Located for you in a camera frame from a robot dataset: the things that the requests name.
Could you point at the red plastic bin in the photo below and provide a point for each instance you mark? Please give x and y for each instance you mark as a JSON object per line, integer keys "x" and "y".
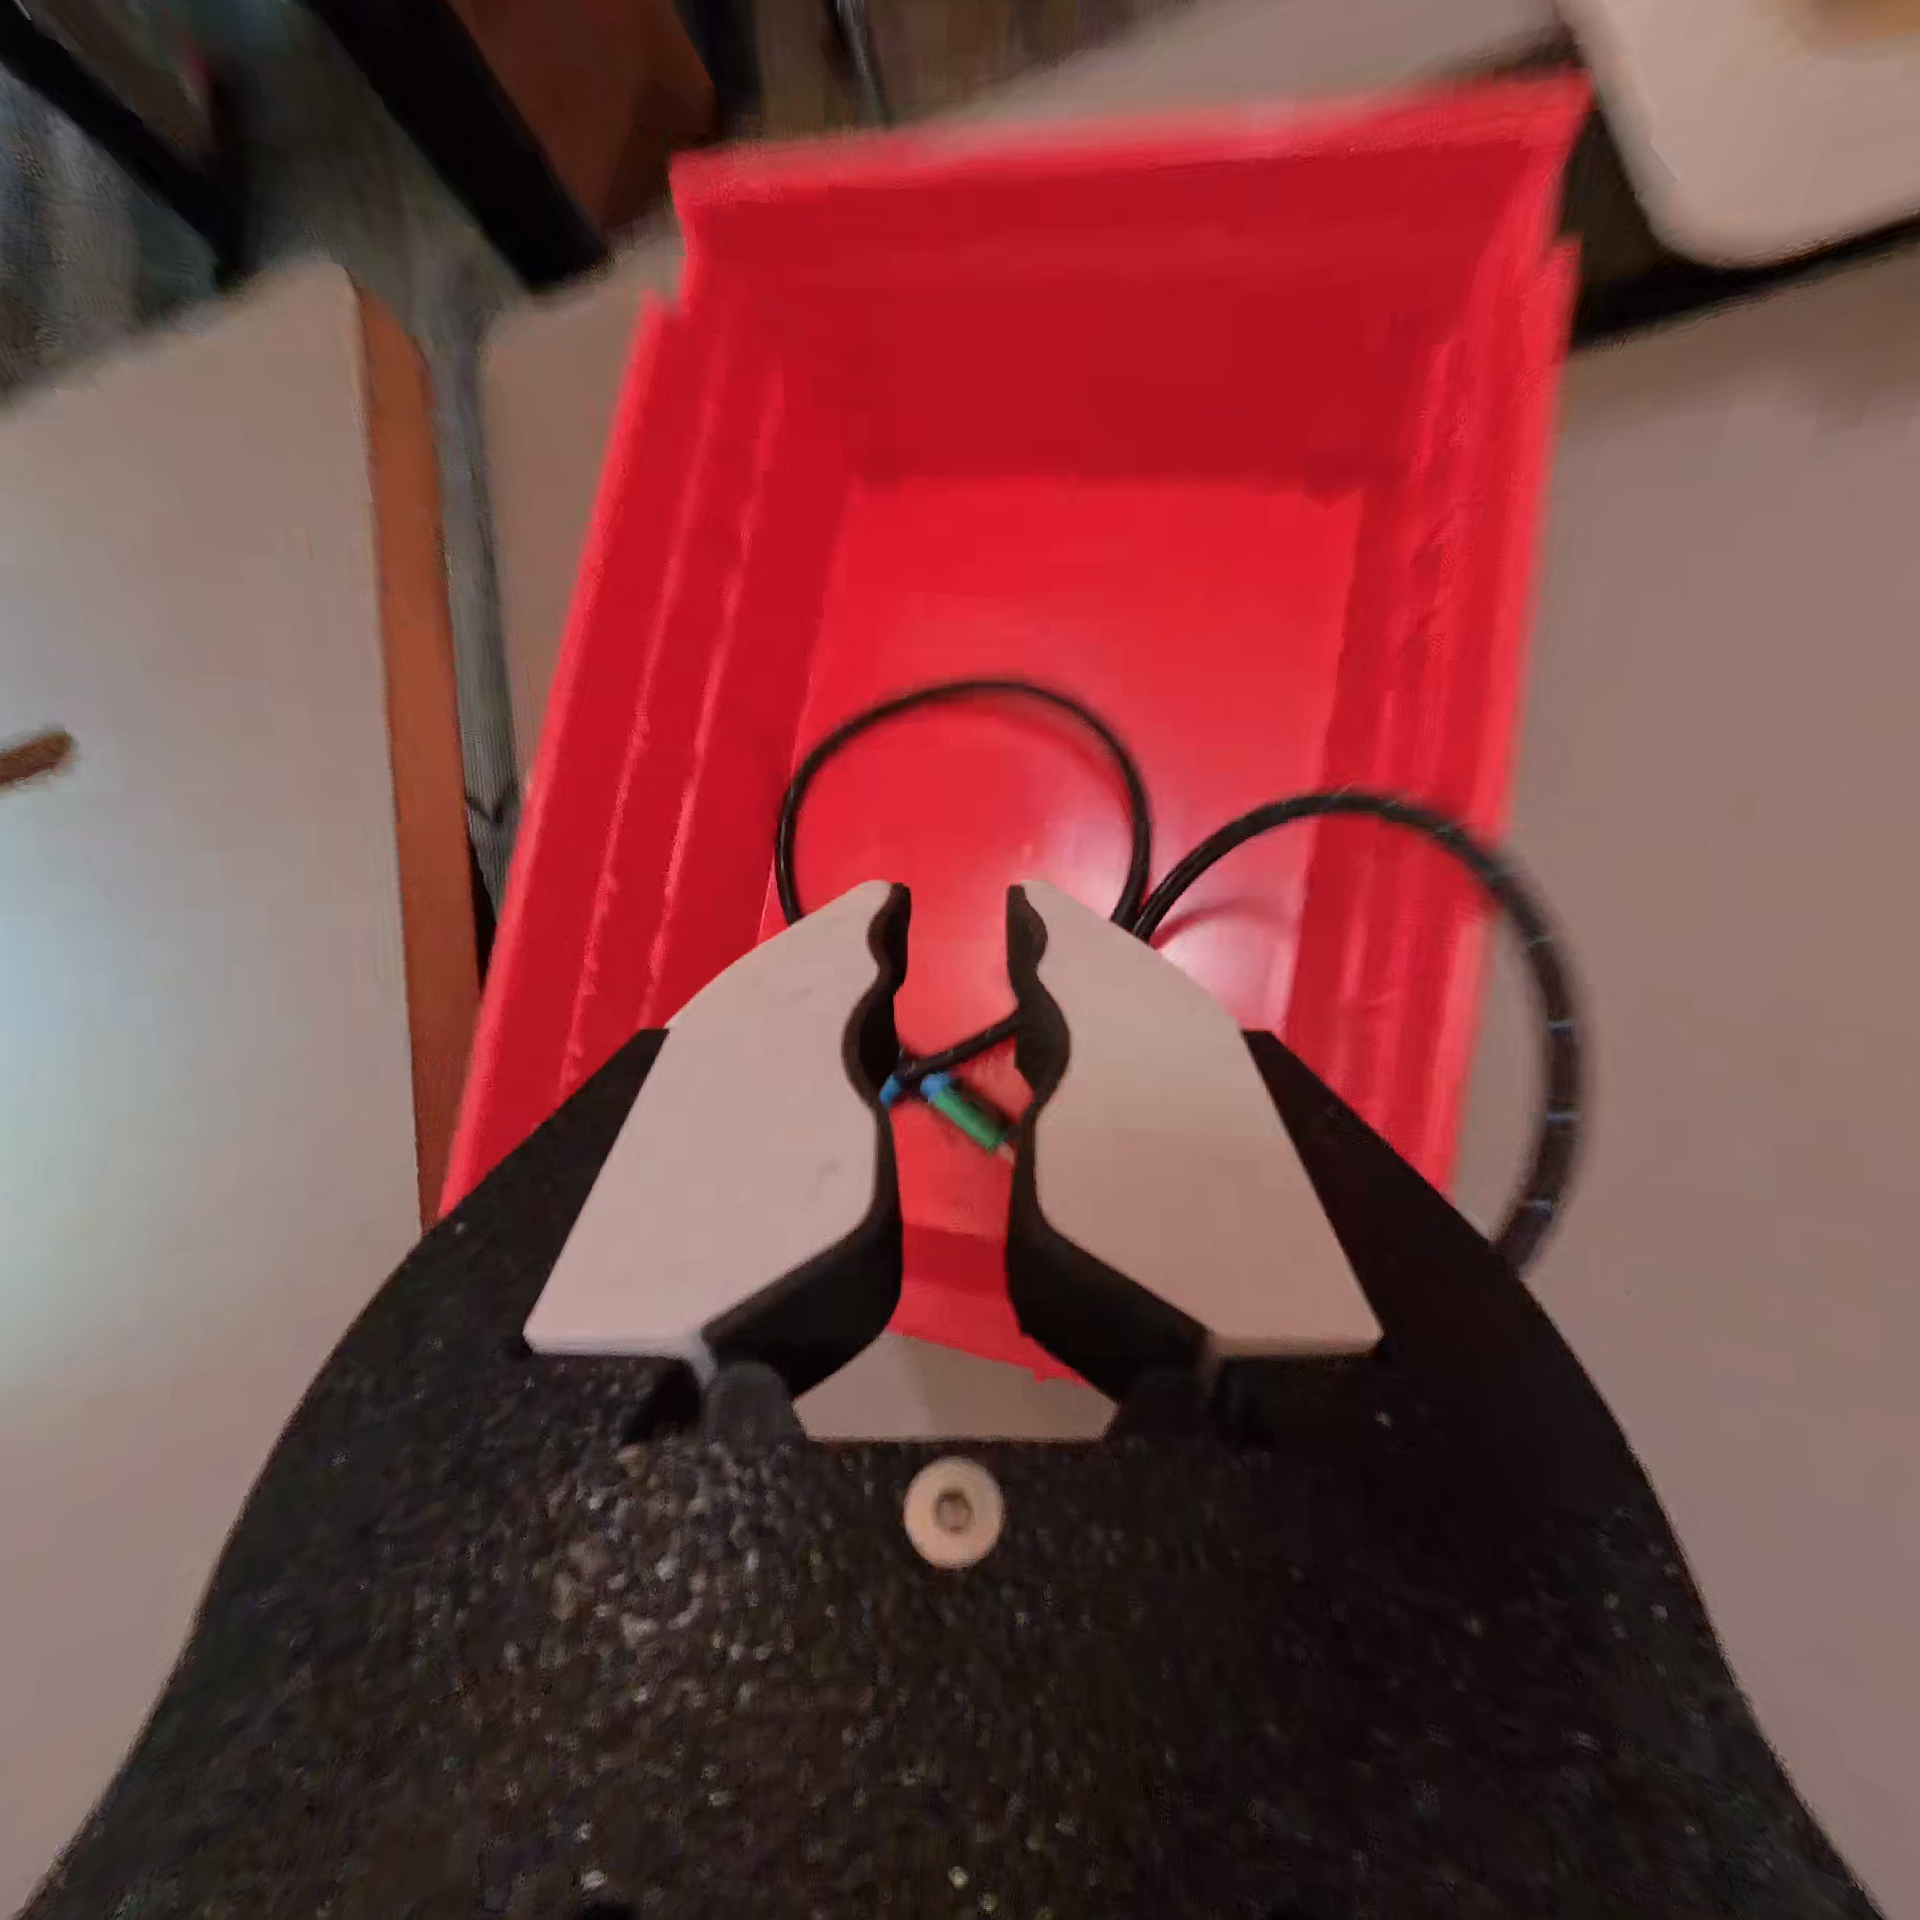
{"x": 1079, "y": 569}

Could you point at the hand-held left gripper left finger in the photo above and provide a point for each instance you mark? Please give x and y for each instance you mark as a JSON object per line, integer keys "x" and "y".
{"x": 721, "y": 1169}

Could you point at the white stand base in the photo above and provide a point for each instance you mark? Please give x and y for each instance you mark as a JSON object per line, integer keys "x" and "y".
{"x": 1757, "y": 133}

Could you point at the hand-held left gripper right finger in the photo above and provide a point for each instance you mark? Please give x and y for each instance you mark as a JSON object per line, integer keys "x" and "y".
{"x": 1185, "y": 1169}

